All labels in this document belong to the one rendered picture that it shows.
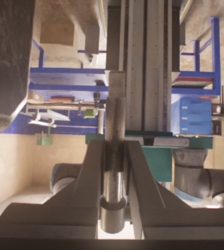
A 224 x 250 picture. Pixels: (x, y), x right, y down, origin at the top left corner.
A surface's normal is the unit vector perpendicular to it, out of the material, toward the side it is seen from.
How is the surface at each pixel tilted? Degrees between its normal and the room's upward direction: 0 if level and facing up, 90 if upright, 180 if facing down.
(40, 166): 90
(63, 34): 90
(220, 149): 90
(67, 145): 90
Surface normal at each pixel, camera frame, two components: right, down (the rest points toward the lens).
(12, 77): 1.00, 0.04
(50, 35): 0.04, -0.07
